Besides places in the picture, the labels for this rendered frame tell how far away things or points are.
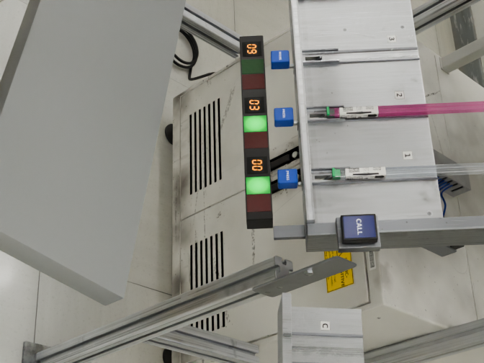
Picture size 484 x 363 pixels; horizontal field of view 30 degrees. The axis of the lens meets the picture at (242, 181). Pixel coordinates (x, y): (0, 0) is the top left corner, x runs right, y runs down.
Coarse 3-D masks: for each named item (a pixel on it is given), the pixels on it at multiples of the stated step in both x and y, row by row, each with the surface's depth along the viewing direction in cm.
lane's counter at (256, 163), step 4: (260, 156) 140; (264, 156) 140; (248, 160) 140; (252, 160) 140; (256, 160) 139; (260, 160) 139; (264, 160) 139; (248, 164) 139; (252, 164) 139; (256, 164) 139; (260, 164) 139; (264, 164) 139; (248, 168) 139; (252, 168) 139; (256, 168) 139; (260, 168) 139; (264, 168) 139; (248, 172) 139; (252, 172) 138; (256, 172) 138; (260, 172) 138; (264, 172) 138
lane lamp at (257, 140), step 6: (258, 132) 142; (264, 132) 142; (246, 138) 141; (252, 138) 141; (258, 138) 141; (264, 138) 141; (246, 144) 141; (252, 144) 141; (258, 144) 141; (264, 144) 141
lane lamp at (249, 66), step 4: (244, 60) 148; (248, 60) 148; (252, 60) 148; (256, 60) 148; (260, 60) 148; (244, 64) 148; (248, 64) 148; (252, 64) 148; (256, 64) 148; (260, 64) 148; (244, 68) 148; (248, 68) 148; (252, 68) 148; (256, 68) 147; (260, 68) 147; (244, 72) 147; (248, 72) 147; (252, 72) 147; (256, 72) 147; (260, 72) 147
